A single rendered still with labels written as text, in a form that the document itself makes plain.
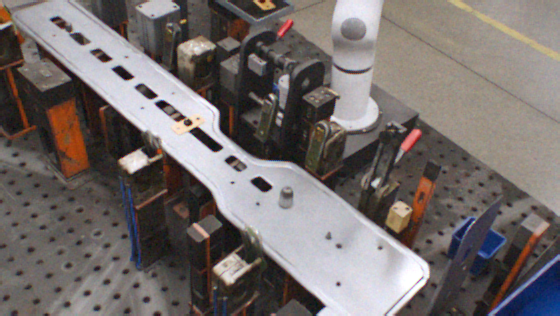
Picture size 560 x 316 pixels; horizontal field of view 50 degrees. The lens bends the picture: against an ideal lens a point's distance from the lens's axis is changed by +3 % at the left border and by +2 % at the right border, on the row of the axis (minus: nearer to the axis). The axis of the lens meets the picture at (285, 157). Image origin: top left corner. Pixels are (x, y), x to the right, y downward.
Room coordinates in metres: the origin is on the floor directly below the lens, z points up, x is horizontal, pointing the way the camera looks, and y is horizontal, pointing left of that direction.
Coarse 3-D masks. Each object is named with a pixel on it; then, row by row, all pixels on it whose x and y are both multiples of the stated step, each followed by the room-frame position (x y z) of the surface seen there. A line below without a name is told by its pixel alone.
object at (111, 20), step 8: (96, 0) 1.54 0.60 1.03; (104, 0) 1.54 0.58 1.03; (112, 0) 1.56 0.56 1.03; (120, 0) 1.58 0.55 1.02; (96, 8) 1.55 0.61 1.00; (104, 8) 1.54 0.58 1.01; (112, 8) 1.55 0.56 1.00; (120, 8) 1.58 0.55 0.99; (96, 16) 1.56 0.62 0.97; (104, 16) 1.53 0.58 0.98; (112, 16) 1.55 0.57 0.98; (120, 16) 1.57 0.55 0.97; (112, 24) 1.55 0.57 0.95; (120, 24) 1.57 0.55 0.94; (120, 32) 1.57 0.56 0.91; (128, 40) 1.59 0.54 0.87
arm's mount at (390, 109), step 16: (384, 96) 1.51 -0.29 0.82; (384, 112) 1.43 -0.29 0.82; (400, 112) 1.43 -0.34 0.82; (416, 112) 1.43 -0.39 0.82; (368, 128) 1.34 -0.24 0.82; (384, 128) 1.35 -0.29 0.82; (352, 144) 1.27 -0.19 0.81; (368, 144) 1.28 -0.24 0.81; (352, 160) 1.24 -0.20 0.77; (368, 160) 1.30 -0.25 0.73; (352, 176) 1.25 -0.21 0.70
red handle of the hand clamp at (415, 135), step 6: (414, 132) 0.96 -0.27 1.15; (420, 132) 0.96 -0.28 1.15; (408, 138) 0.95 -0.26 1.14; (414, 138) 0.95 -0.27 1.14; (402, 144) 0.94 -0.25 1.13; (408, 144) 0.93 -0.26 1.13; (414, 144) 0.94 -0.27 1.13; (402, 150) 0.93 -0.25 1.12; (408, 150) 0.93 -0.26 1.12; (402, 156) 0.92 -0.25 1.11; (396, 162) 0.91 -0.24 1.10; (378, 180) 0.87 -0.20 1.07; (372, 186) 0.87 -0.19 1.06
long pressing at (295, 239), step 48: (48, 48) 1.32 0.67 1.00; (96, 48) 1.35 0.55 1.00; (192, 96) 1.18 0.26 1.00; (192, 144) 1.00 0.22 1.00; (240, 192) 0.87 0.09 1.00; (288, 240) 0.75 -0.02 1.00; (336, 240) 0.76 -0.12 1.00; (384, 240) 0.77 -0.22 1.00; (336, 288) 0.64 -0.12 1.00; (384, 288) 0.66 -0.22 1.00
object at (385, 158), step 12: (384, 132) 0.87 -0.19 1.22; (396, 132) 0.88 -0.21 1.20; (384, 144) 0.86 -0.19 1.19; (396, 144) 0.87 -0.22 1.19; (384, 156) 0.88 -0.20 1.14; (396, 156) 0.88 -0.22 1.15; (372, 168) 0.88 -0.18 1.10; (384, 168) 0.87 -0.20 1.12; (372, 180) 0.88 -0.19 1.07; (384, 180) 0.86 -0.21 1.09
